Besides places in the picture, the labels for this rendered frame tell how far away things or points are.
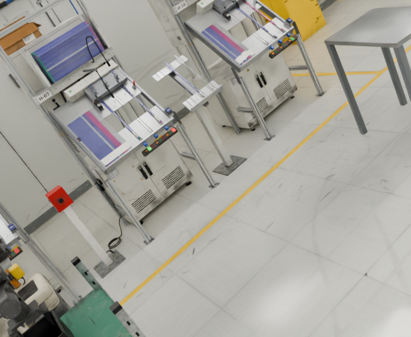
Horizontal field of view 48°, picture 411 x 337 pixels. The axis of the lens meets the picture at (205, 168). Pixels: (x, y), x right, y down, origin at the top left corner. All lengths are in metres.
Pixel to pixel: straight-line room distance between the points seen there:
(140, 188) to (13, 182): 1.83
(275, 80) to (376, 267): 2.55
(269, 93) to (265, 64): 0.28
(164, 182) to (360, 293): 2.18
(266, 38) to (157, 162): 1.47
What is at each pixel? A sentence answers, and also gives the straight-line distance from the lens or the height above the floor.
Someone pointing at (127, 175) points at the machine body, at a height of 0.46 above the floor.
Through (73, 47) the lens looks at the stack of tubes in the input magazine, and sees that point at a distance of 3.96.
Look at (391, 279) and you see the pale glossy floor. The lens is 2.58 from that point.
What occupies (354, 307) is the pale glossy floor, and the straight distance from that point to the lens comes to 2.52.
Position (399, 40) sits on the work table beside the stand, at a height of 0.80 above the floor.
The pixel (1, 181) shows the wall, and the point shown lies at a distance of 5.44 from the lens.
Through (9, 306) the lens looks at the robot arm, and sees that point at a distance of 1.48.
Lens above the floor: 1.84
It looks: 25 degrees down
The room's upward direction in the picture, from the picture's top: 30 degrees counter-clockwise
